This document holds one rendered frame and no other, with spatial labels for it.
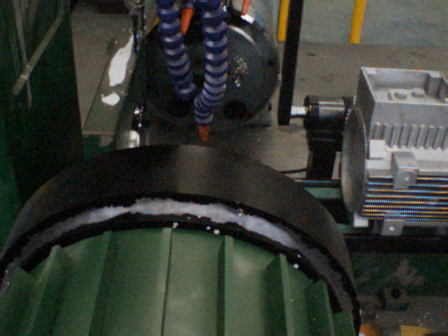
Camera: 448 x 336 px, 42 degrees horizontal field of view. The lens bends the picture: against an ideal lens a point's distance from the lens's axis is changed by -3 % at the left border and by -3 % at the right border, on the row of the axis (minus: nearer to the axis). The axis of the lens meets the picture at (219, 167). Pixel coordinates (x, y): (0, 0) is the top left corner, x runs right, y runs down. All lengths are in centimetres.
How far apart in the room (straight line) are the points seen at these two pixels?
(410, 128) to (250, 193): 59
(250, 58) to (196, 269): 82
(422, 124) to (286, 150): 51
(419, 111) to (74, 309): 65
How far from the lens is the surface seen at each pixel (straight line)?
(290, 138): 133
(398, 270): 97
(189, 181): 24
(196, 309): 21
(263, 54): 103
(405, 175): 81
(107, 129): 69
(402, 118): 81
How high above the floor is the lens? 151
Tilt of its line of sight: 36 degrees down
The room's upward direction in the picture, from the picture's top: 3 degrees clockwise
